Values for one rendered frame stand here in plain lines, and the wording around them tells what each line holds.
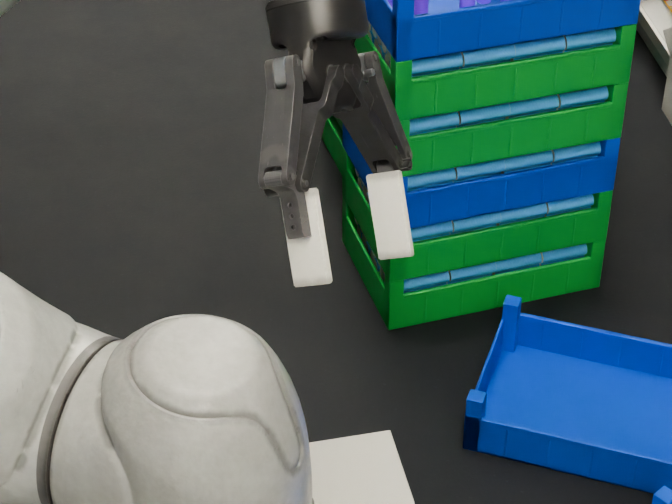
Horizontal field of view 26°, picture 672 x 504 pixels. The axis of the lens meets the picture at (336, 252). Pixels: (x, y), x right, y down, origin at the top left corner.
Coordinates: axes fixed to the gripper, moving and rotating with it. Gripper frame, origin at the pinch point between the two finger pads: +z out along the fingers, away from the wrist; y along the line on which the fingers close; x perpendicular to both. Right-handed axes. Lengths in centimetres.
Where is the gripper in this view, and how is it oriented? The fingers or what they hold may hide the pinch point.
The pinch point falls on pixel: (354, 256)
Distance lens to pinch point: 111.8
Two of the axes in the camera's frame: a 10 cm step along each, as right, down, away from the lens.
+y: 4.8, -1.4, 8.7
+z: 1.6, 9.8, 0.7
